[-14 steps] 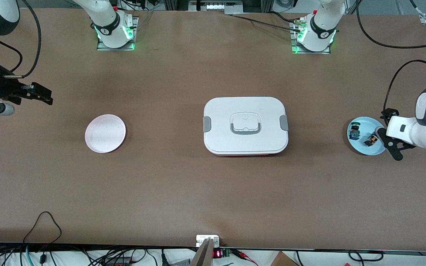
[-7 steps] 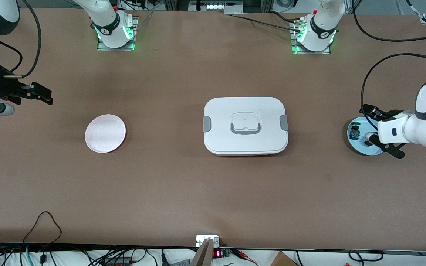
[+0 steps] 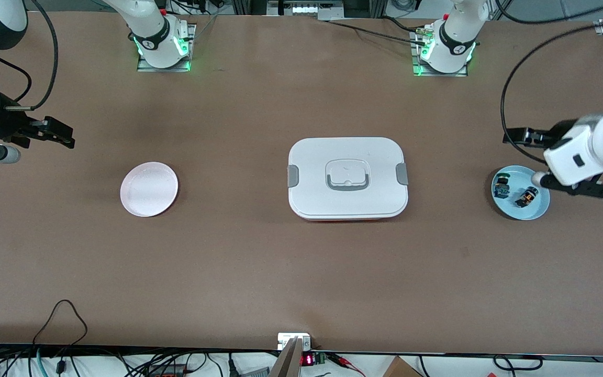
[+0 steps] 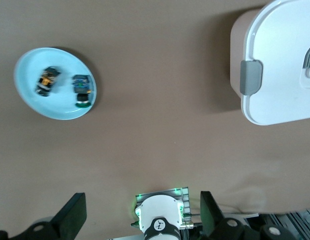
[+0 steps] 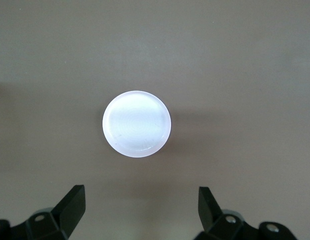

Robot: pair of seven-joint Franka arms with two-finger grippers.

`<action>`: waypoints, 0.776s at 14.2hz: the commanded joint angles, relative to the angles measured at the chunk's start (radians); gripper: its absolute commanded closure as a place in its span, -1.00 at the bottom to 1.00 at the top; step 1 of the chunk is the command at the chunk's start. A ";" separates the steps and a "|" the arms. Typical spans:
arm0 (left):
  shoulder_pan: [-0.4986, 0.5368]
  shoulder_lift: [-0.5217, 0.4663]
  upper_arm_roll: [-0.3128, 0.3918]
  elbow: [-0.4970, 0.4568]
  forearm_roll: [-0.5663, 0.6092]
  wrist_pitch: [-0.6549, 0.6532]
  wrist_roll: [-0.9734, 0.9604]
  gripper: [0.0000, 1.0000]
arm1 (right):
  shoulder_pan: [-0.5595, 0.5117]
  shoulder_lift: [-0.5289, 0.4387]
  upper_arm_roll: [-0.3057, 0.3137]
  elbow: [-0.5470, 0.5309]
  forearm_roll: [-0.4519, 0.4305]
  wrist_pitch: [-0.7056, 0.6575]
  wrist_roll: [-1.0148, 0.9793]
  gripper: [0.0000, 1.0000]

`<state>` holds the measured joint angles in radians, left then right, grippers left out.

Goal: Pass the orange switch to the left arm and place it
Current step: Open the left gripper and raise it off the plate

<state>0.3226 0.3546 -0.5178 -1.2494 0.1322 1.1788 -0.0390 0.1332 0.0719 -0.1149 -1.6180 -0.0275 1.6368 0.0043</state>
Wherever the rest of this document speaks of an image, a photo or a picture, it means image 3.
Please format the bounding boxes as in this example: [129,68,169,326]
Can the orange black switch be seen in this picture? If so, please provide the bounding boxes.
[515,186,540,209]

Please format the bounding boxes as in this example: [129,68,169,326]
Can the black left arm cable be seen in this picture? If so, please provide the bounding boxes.
[494,0,603,166]

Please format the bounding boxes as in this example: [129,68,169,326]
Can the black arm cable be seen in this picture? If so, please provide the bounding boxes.
[494,0,603,166]
[0,0,60,112]

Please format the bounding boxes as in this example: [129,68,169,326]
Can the red probe lead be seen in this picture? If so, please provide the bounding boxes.
[328,353,366,377]

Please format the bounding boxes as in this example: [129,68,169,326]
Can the light blue round plate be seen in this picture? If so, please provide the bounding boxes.
[491,165,551,221]

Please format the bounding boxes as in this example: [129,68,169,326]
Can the black coiled floor cable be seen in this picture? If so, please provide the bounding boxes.
[492,354,544,371]

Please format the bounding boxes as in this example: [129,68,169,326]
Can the pink round plate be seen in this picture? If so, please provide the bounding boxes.
[120,162,180,218]

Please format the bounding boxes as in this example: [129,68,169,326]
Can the black looped cable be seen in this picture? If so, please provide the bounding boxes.
[33,299,89,347]

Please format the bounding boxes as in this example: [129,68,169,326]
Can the brown cardboard box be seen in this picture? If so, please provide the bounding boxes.
[382,356,423,377]

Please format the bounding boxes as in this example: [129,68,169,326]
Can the silver labelled frame rail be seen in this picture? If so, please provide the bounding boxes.
[267,0,345,20]

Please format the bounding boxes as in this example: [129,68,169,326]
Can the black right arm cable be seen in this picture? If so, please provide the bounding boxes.
[0,0,60,112]

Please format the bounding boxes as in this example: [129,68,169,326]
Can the white socket block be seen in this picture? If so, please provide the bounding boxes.
[277,332,312,351]

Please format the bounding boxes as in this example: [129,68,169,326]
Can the grey metal bar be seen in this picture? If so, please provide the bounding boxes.
[269,337,304,377]

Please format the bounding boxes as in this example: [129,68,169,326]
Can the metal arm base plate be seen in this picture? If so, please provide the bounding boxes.
[136,23,197,73]
[411,28,470,78]

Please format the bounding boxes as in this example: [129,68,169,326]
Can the thin black table cable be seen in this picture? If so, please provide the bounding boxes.
[318,16,433,46]

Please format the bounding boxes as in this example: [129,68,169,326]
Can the green push button switch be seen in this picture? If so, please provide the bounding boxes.
[493,172,512,200]

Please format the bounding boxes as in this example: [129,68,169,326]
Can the white lidded box grey latches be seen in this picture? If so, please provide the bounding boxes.
[287,137,409,222]

